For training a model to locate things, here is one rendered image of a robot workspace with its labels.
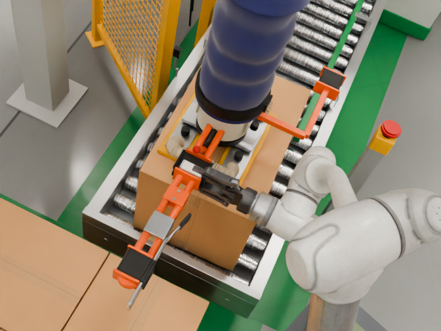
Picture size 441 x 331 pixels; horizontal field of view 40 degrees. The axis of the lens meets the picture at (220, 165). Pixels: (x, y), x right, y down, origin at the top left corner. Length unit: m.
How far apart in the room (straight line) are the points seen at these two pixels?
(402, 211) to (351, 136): 2.25
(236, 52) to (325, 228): 0.61
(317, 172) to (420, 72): 2.33
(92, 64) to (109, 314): 1.68
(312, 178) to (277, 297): 1.22
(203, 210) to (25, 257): 0.67
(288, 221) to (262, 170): 0.32
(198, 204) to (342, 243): 0.87
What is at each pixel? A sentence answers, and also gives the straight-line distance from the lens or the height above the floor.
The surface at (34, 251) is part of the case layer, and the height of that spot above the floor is 0.54.
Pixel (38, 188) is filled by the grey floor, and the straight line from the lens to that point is 2.96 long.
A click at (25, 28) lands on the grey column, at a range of 2.81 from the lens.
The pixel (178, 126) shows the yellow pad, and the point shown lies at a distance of 1.96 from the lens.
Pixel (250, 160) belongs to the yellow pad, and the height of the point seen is 0.97.
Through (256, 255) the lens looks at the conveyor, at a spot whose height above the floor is 0.49.
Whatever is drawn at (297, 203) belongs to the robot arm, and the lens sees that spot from 1.70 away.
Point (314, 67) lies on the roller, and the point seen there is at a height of 0.54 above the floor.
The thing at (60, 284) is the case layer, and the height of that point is 0.54.
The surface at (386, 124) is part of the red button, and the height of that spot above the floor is 1.04.
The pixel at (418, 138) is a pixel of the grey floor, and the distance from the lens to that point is 3.58.
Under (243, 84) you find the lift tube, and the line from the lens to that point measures 1.64.
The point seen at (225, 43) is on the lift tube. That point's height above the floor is 1.45.
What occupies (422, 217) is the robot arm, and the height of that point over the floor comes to 1.66.
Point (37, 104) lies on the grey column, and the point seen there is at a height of 0.01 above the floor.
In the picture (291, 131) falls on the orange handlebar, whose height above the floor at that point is 1.09.
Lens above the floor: 2.56
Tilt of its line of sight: 56 degrees down
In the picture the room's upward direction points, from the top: 18 degrees clockwise
